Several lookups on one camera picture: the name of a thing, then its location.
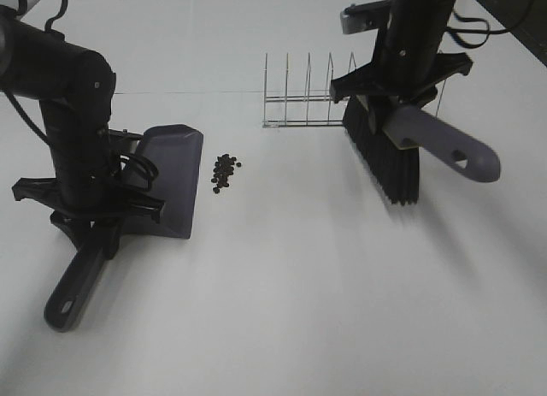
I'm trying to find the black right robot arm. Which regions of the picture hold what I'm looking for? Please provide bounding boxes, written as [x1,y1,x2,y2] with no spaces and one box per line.
[330,0,473,149]

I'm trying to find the metal wire dish rack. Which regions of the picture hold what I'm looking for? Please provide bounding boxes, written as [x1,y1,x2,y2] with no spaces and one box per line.
[261,50,448,130]

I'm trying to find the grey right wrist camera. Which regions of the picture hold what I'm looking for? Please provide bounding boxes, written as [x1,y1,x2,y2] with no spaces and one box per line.
[340,0,391,35]

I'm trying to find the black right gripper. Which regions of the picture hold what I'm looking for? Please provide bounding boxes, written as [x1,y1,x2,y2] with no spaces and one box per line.
[329,53,473,135]

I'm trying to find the purple plastic dustpan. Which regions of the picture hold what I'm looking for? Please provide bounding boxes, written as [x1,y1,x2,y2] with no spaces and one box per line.
[44,124,203,332]

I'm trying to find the purple hand brush black bristles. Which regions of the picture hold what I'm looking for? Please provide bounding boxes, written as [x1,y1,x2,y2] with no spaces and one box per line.
[344,97,501,208]

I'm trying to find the pile of coffee beans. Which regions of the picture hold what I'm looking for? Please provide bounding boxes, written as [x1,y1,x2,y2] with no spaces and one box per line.
[210,153,242,194]

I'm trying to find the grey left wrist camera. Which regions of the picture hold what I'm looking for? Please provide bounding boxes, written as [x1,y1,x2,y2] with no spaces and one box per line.
[109,129,143,153]

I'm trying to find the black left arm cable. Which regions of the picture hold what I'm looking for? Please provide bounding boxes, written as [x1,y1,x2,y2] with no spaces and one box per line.
[0,0,162,192]

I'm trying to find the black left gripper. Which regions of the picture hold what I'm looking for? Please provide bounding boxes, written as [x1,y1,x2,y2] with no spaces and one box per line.
[12,178,165,260]

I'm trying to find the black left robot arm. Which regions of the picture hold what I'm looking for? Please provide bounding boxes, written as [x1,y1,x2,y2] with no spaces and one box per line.
[1,6,163,258]

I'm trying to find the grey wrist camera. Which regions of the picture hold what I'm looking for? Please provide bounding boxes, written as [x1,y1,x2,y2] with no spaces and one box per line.
[109,129,143,153]
[340,0,391,35]

